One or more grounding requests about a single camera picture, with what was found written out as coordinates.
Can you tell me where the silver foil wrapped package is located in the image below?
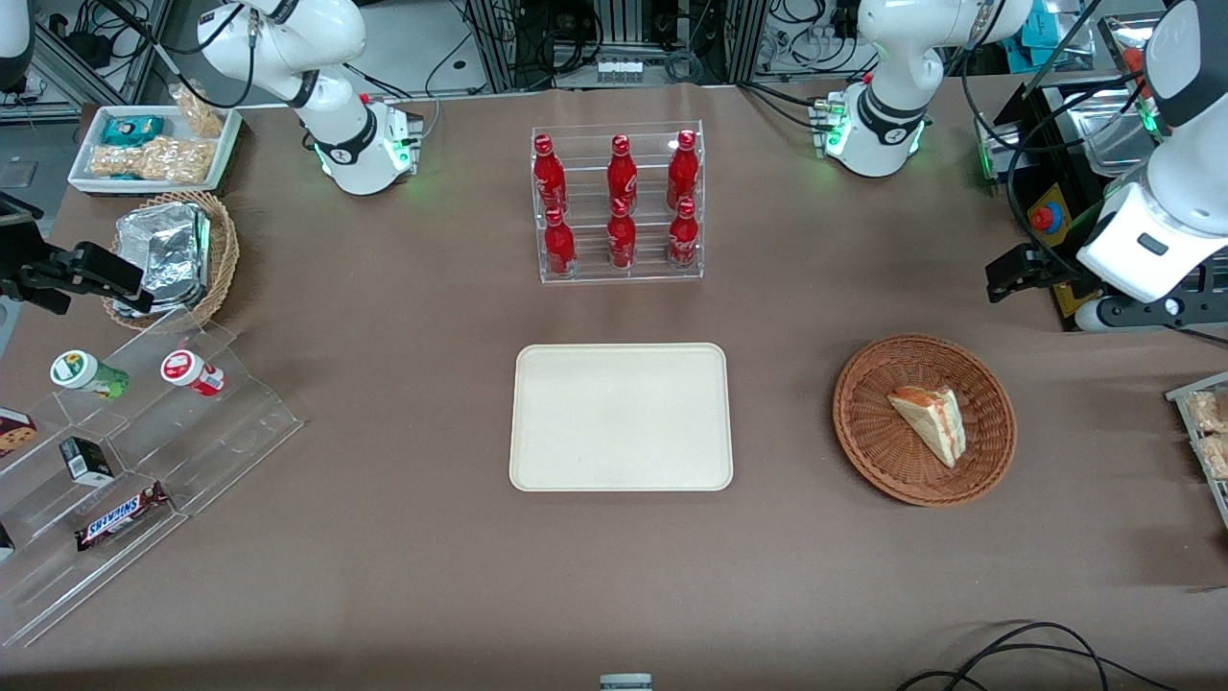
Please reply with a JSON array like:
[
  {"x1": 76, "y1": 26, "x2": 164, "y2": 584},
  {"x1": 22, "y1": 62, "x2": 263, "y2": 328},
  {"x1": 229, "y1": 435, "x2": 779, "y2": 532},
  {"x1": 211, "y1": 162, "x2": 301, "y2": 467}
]
[{"x1": 112, "y1": 202, "x2": 213, "y2": 318}]

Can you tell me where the large clear peanut bag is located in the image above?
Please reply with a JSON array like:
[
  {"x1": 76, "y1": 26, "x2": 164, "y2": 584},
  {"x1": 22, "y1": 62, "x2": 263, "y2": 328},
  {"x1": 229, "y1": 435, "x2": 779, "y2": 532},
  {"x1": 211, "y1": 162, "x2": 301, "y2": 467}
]
[{"x1": 89, "y1": 136, "x2": 218, "y2": 184}]

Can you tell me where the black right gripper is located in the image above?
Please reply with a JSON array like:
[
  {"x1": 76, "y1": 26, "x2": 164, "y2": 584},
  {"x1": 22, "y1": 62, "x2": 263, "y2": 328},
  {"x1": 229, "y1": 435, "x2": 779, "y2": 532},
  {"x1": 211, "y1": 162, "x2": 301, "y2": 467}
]
[{"x1": 0, "y1": 192, "x2": 154, "y2": 316}]

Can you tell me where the black floor cable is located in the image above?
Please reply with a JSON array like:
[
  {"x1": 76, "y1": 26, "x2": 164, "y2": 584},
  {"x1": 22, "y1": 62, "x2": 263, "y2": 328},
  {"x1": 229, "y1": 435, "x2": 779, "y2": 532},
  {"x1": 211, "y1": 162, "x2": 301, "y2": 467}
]
[{"x1": 896, "y1": 621, "x2": 1183, "y2": 691}]

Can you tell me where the red lidded drink cup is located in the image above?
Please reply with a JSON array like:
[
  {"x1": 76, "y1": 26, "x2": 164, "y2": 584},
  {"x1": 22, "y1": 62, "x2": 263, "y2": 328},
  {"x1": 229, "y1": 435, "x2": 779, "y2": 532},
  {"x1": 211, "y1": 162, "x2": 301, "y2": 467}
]
[{"x1": 159, "y1": 349, "x2": 227, "y2": 398}]

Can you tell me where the light tan wicker basket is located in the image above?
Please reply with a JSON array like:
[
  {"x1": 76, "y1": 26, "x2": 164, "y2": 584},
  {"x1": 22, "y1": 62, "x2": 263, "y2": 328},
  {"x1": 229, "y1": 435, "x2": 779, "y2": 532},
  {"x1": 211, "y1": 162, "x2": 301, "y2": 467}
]
[{"x1": 101, "y1": 190, "x2": 241, "y2": 333}]

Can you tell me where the small clear peanut bag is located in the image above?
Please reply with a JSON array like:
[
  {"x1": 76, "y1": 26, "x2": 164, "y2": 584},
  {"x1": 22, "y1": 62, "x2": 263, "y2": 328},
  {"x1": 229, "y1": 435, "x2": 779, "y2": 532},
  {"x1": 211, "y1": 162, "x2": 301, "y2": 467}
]
[{"x1": 170, "y1": 83, "x2": 227, "y2": 139}]

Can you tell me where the clear acrylic bottle rack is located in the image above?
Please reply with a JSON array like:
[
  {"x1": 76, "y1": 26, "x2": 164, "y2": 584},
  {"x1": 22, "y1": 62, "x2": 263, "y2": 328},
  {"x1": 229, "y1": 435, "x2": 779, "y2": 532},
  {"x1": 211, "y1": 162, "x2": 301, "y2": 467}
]
[{"x1": 531, "y1": 120, "x2": 705, "y2": 285}]

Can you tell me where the steel pan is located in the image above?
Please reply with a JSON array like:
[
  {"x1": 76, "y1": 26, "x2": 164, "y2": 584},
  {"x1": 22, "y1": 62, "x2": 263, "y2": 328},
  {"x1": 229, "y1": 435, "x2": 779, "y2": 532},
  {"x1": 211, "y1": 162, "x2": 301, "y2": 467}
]
[{"x1": 1063, "y1": 88, "x2": 1162, "y2": 179}]

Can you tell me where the teal snack packet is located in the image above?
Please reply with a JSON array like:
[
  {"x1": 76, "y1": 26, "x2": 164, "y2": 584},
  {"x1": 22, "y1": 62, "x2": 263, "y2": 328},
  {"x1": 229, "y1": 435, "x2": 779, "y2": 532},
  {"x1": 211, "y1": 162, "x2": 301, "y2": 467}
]
[{"x1": 101, "y1": 115, "x2": 167, "y2": 149}]

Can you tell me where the triangular sandwich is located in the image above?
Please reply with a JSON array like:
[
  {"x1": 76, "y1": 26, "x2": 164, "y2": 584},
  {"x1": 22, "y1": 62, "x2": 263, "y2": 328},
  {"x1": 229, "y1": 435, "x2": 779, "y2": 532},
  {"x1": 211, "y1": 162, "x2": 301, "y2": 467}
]
[{"x1": 887, "y1": 385, "x2": 966, "y2": 469}]

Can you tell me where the white rectangular snack tray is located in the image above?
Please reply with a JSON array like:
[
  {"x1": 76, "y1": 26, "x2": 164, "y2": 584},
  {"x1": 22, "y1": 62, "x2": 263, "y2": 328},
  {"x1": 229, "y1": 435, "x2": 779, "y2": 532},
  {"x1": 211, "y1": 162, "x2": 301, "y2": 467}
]
[{"x1": 67, "y1": 104, "x2": 244, "y2": 197}]

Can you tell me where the small black box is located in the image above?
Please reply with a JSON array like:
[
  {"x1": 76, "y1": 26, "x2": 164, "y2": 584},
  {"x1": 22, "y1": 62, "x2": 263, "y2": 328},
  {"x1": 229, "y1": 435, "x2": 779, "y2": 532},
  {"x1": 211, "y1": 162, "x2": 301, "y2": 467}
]
[{"x1": 59, "y1": 436, "x2": 117, "y2": 487}]

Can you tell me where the round brown wicker basket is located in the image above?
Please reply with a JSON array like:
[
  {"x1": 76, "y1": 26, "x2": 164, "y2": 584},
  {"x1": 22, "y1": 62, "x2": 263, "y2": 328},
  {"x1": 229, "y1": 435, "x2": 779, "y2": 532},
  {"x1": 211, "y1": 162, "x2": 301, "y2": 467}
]
[{"x1": 832, "y1": 333, "x2": 1018, "y2": 508}]

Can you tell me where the red cola bottle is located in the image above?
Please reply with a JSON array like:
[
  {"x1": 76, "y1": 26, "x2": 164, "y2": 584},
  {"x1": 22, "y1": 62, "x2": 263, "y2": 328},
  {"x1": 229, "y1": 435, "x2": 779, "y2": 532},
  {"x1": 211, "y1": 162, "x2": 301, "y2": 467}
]
[
  {"x1": 606, "y1": 199, "x2": 639, "y2": 273},
  {"x1": 606, "y1": 134, "x2": 640, "y2": 206},
  {"x1": 532, "y1": 134, "x2": 568, "y2": 214},
  {"x1": 543, "y1": 207, "x2": 578, "y2": 280},
  {"x1": 667, "y1": 197, "x2": 700, "y2": 273},
  {"x1": 667, "y1": 130, "x2": 700, "y2": 204}
]

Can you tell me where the clear acrylic stepped stand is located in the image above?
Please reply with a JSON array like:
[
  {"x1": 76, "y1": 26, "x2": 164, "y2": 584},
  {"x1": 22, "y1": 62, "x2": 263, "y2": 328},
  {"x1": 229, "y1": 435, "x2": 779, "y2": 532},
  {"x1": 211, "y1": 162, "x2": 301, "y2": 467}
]
[{"x1": 0, "y1": 312, "x2": 306, "y2": 650}]

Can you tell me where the green lidded drink cup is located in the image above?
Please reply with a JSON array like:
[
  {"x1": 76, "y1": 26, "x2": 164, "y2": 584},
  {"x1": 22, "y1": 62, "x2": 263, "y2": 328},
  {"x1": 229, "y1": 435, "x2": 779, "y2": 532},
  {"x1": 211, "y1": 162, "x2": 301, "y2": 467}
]
[{"x1": 50, "y1": 349, "x2": 131, "y2": 402}]

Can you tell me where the grey tray with pastries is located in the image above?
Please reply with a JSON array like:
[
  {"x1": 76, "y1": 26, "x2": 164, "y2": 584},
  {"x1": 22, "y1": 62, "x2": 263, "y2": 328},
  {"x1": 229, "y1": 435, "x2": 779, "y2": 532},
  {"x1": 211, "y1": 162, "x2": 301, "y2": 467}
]
[{"x1": 1165, "y1": 371, "x2": 1228, "y2": 531}]

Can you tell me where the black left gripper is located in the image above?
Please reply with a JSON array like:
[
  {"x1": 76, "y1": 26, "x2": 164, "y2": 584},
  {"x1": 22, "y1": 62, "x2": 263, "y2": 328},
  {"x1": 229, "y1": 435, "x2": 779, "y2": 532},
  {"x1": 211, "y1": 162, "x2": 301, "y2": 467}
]
[{"x1": 986, "y1": 244, "x2": 1091, "y2": 305}]

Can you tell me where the snickers chocolate bar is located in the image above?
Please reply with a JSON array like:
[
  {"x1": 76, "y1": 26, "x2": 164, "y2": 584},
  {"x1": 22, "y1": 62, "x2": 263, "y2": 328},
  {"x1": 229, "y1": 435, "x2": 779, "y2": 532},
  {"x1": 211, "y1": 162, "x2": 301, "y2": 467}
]
[{"x1": 75, "y1": 481, "x2": 173, "y2": 554}]

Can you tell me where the brown cookie box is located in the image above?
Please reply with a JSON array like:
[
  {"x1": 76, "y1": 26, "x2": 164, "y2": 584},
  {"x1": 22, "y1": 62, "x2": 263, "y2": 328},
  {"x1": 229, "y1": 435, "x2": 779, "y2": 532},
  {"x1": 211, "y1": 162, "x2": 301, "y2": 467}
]
[{"x1": 0, "y1": 407, "x2": 39, "y2": 461}]

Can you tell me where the beige rectangular tray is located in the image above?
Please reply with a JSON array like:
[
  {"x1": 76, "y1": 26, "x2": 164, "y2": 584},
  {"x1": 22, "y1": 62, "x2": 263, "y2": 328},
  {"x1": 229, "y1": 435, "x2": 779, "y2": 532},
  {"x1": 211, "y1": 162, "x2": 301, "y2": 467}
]
[{"x1": 508, "y1": 343, "x2": 735, "y2": 493}]

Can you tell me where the black food warmer appliance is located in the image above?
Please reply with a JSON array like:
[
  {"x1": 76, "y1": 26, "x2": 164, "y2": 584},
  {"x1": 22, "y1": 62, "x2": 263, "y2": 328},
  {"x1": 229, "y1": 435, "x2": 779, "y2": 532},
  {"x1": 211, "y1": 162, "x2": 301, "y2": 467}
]
[{"x1": 993, "y1": 77, "x2": 1228, "y2": 333}]

